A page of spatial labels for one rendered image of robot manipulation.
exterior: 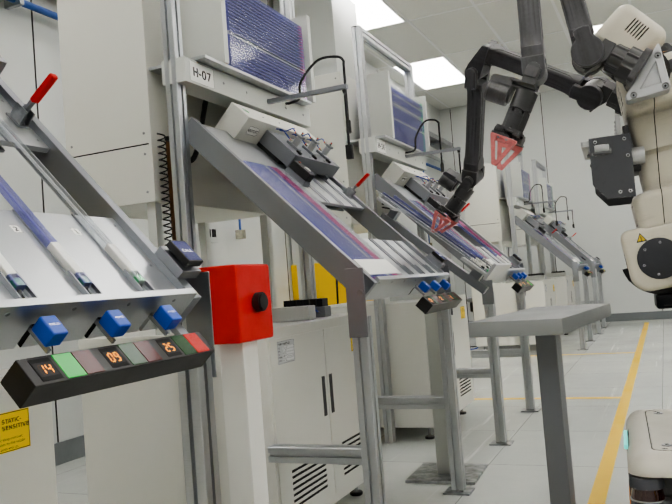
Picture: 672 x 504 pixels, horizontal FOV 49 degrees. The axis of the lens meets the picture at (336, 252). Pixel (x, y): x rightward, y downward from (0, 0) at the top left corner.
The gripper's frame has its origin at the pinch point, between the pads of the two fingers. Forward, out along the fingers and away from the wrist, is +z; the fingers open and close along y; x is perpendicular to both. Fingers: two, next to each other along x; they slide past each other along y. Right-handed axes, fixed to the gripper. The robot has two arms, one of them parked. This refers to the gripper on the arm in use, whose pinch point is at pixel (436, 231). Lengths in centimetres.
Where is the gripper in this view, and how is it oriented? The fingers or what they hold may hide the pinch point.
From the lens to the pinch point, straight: 272.1
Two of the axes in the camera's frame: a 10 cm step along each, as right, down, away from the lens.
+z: -5.6, 8.1, 2.0
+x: 7.5, 5.9, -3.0
